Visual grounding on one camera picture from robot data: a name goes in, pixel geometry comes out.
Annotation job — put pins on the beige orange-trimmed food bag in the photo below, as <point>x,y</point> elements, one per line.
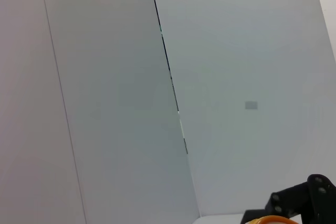
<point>273,220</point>

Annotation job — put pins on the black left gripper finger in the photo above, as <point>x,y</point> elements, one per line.
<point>315,200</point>

